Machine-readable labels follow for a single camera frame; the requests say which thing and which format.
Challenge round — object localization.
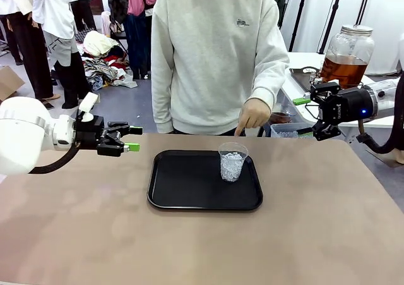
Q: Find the figure in white shirt shorts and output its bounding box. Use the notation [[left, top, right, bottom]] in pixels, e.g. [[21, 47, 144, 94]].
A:
[[30, 0, 95, 109]]

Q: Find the brown bowl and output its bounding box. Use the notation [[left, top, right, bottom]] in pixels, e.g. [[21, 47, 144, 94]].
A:
[[270, 110, 297, 124]]

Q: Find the white side table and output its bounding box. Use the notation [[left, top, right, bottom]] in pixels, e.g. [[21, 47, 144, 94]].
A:
[[279, 51, 404, 130]]

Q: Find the clear iced plastic cup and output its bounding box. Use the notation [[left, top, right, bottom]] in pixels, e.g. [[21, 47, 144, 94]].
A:
[[218, 142, 249, 183]]

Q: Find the person in grey sweatshirt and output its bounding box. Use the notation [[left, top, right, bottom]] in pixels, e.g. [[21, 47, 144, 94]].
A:
[[150, 0, 290, 137]]

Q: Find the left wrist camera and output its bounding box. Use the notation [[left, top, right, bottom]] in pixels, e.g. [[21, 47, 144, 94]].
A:
[[78, 92, 98, 123]]

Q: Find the glass tea dispenser jar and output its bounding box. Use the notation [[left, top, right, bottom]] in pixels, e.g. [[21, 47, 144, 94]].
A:
[[320, 25, 376, 90]]

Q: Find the black stand leg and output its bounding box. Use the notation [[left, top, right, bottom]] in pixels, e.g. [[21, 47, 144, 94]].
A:
[[318, 0, 345, 54], [355, 0, 374, 27], [288, 0, 311, 52]]

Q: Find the figure in black trousers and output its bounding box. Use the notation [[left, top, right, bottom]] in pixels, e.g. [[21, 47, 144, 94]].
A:
[[0, 0, 61, 102]]

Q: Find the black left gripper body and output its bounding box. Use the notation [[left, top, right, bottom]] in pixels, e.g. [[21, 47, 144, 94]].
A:
[[74, 115, 110, 150]]

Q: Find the brown serving tray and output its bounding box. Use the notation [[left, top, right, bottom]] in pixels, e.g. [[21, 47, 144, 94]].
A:
[[289, 66, 323, 93]]

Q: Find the pile of clothes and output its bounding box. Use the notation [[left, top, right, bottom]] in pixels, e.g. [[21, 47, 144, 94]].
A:
[[74, 27, 139, 92]]

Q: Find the figure in pink top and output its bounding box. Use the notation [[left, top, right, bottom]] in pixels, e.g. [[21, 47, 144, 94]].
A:
[[124, 0, 158, 80]]

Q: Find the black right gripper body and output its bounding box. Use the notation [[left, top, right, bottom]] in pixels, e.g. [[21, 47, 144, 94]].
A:
[[318, 87, 378, 123]]

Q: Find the person's left forearm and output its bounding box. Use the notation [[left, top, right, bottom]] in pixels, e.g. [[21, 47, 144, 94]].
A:
[[251, 52, 290, 108]]

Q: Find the person's right forearm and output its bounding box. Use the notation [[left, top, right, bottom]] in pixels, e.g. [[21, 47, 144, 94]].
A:
[[151, 57, 175, 135]]

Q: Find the person's left hand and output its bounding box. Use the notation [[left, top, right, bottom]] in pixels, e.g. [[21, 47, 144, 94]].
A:
[[234, 97, 273, 137]]

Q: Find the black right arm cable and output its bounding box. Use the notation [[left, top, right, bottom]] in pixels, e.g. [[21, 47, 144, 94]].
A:
[[355, 75, 404, 155]]

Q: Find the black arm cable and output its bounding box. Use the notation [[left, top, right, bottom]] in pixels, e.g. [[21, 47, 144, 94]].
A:
[[355, 75, 404, 155], [27, 141, 80, 176]]

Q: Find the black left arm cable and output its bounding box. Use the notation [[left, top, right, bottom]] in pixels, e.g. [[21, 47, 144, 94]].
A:
[[27, 141, 80, 176]]

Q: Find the clear plastic ice container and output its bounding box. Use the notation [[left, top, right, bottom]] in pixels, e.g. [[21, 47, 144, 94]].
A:
[[270, 122, 316, 140]]

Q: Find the cardboard box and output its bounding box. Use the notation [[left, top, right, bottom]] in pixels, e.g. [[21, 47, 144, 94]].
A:
[[0, 65, 26, 102]]

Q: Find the black plastic tray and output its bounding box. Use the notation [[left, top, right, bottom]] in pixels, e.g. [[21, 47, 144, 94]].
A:
[[146, 149, 264, 212]]

